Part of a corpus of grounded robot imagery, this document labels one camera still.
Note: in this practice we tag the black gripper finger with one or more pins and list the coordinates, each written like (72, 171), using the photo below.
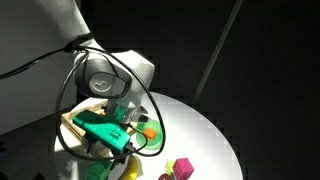
(93, 146)
(120, 161)

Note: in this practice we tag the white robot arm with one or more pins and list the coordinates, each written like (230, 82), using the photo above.
(110, 66)

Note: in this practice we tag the green bowl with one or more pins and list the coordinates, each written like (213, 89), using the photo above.
(153, 144)

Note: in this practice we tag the orange block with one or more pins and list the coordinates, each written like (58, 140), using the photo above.
(150, 133)

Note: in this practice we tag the lime green block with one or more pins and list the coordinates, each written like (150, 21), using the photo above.
(170, 166)

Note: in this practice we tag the magenta block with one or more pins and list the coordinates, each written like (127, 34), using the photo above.
(183, 168)

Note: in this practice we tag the wooden tray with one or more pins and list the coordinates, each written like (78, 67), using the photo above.
(68, 121)

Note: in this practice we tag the small orange piece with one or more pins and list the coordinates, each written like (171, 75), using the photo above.
(165, 177)

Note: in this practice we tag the white cabinet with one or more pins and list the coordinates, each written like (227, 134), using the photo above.
(20, 33)

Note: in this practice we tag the teal camera mount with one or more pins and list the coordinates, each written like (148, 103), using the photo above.
(100, 130)

